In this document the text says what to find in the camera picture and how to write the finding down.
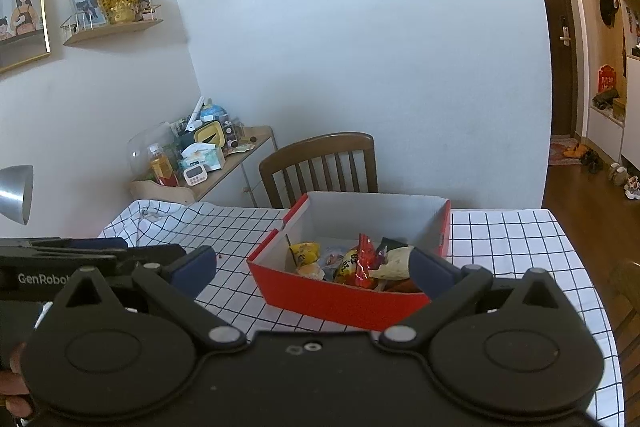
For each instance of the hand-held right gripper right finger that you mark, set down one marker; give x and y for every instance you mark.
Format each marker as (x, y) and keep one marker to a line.
(425, 267)

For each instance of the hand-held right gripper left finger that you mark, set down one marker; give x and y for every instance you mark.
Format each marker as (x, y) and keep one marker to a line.
(197, 264)

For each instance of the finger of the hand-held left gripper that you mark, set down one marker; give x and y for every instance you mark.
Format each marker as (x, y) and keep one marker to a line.
(150, 254)
(95, 244)

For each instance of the pale yellow snack packet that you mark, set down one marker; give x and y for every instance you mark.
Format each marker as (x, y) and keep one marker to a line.
(395, 264)

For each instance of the brown red snack bag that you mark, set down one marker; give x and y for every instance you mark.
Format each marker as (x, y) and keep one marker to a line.
(400, 287)

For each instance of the dark green snack packet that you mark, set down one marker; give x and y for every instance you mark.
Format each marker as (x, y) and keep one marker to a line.
(390, 247)

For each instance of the red yellow chip bag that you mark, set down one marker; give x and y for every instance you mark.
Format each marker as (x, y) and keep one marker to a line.
(352, 264)

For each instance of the white blue snack packet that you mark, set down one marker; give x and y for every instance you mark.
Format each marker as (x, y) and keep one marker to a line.
(334, 259)

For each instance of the red cardboard box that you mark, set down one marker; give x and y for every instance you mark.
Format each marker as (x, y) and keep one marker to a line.
(340, 302)

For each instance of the yellow triangular snack packet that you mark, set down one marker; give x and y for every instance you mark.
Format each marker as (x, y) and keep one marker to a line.
(305, 253)

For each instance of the clear jelly cup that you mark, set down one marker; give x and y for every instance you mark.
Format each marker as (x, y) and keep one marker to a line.
(312, 271)

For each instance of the person's left hand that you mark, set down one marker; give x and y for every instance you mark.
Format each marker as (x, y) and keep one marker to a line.
(15, 387)

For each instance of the white black checked tablecloth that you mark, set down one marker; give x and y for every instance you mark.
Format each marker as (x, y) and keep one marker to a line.
(510, 267)

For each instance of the orange juice bottle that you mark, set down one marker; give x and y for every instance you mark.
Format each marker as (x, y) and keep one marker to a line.
(164, 169)

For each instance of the silver lamp shade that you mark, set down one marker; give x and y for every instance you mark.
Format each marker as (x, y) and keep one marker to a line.
(15, 194)

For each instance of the white kitchen timer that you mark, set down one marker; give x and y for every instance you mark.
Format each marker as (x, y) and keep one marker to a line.
(194, 176)

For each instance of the light wooden side cabinet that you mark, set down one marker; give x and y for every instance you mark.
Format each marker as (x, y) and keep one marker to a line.
(230, 172)

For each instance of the clear glass dome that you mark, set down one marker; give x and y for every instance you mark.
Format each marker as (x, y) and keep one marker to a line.
(140, 147)

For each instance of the white green tissue pack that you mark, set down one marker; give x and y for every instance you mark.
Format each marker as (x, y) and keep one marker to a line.
(205, 157)

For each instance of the yellow box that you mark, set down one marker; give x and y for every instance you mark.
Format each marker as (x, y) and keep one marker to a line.
(210, 133)

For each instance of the white tube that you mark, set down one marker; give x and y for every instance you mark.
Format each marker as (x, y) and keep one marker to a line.
(195, 114)

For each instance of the brown wooden slatted chair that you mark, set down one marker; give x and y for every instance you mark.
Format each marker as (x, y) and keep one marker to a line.
(320, 152)

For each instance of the patterned door mat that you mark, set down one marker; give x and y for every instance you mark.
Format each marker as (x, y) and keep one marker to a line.
(561, 152)

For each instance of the orange slippers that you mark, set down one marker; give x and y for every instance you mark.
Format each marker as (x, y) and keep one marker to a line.
(575, 152)

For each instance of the white shoe bench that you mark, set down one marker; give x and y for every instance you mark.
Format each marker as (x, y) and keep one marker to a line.
(605, 132)

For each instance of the small dark figurine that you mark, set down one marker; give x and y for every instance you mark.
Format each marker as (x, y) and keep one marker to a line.
(145, 6)

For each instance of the gold framed family poster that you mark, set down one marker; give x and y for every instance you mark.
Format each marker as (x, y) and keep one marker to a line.
(20, 7)

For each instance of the red ornament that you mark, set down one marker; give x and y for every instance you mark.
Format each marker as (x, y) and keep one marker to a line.
(606, 78)

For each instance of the dark brown door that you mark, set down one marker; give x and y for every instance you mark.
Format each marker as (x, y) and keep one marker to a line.
(550, 32)

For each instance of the wooden wall shelf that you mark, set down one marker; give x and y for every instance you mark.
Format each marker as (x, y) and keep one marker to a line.
(112, 32)

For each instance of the small photo frame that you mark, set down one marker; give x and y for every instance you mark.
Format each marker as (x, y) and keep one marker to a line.
(87, 9)

